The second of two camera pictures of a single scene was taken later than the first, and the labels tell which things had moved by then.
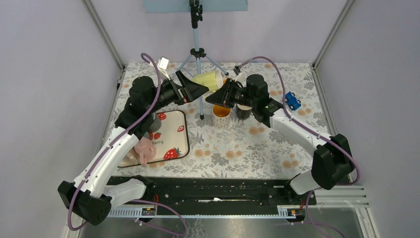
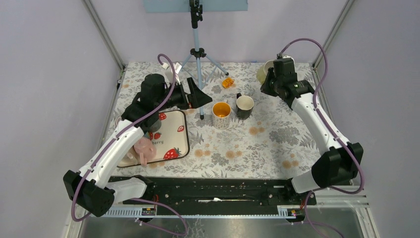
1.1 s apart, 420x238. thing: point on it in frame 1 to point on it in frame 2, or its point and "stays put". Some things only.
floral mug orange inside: (221, 116) stays put
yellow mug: (213, 80) to (262, 72)
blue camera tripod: (196, 6) stays put
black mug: (242, 112) stays put
